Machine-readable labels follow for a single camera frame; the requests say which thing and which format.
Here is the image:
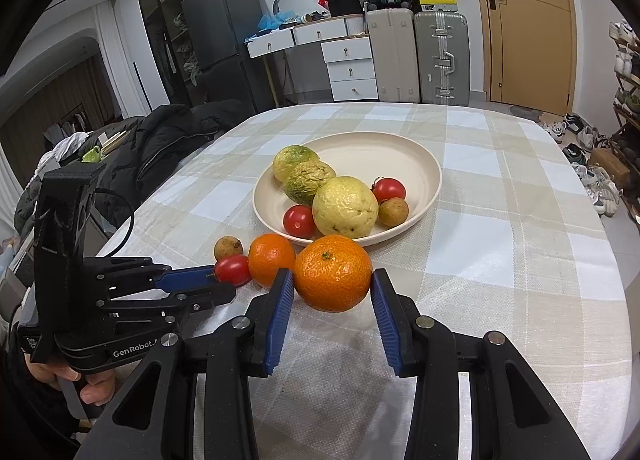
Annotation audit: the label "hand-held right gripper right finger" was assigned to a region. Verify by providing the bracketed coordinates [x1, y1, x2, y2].
[370, 268, 591, 460]

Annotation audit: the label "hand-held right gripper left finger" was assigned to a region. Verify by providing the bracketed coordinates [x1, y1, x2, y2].
[75, 268, 296, 460]

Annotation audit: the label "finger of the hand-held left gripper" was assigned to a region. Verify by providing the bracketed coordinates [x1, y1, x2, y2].
[150, 264, 223, 293]
[167, 282, 237, 315]

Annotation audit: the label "red cherry tomato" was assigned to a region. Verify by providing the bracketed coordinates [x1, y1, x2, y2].
[371, 177, 407, 205]
[283, 205, 318, 239]
[213, 254, 252, 287]

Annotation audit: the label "orange mandarin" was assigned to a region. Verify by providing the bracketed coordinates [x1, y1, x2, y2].
[293, 235, 374, 313]
[248, 234, 297, 289]

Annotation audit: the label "brown longan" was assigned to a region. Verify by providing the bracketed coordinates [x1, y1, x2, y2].
[214, 236, 245, 261]
[377, 197, 410, 227]

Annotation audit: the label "wrinkled yellow passion fruit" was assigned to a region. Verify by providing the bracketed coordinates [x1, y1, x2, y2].
[283, 160, 337, 207]

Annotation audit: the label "cream round plate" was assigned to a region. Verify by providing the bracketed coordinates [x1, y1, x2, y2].
[253, 131, 443, 247]

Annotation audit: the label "person's left hand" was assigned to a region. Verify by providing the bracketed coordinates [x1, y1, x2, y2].
[25, 355, 119, 408]

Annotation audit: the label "white cloth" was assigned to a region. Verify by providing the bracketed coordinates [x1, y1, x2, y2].
[37, 132, 91, 175]

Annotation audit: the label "black jacket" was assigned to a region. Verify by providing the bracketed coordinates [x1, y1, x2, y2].
[15, 100, 256, 241]

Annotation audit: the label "beige plaid tablecloth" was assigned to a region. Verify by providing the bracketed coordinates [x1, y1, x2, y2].
[82, 102, 633, 460]

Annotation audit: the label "yellow green passion fruit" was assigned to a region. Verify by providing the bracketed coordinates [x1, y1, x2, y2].
[272, 146, 321, 184]

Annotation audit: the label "pile of loose sneakers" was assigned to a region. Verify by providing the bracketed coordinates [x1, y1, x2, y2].
[537, 112, 623, 218]

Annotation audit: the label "black refrigerator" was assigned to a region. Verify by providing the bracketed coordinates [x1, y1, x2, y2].
[181, 0, 273, 108]

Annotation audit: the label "dark glass wardrobe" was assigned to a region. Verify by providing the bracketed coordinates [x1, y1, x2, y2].
[115, 0, 213, 115]

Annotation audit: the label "brown cardboard box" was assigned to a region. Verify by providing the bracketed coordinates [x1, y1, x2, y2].
[587, 147, 631, 191]

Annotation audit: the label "blue plastic bag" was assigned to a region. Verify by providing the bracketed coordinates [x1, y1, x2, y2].
[257, 11, 296, 33]

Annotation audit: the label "beige suitcase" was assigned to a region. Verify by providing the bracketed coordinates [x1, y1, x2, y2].
[366, 8, 421, 103]

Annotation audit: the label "grey suitcase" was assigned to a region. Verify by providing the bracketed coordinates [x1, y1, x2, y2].
[414, 10, 472, 107]

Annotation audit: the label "white desk with drawers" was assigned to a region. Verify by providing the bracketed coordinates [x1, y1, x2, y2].
[245, 17, 379, 103]

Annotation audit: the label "black box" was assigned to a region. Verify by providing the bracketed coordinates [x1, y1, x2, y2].
[327, 0, 362, 18]

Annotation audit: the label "wooden shoe rack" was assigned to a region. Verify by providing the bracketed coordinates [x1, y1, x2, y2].
[612, 20, 640, 181]

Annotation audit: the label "wooden door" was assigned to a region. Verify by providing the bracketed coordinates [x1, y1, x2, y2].
[467, 0, 588, 113]

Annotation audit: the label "yellow white shoe box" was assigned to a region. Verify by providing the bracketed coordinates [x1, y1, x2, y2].
[417, 0, 460, 14]

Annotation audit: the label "rows of assorted shoes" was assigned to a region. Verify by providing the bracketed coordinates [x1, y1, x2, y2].
[607, 20, 640, 161]

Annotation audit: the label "black cable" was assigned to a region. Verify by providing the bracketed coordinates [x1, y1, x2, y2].
[92, 188, 136, 261]

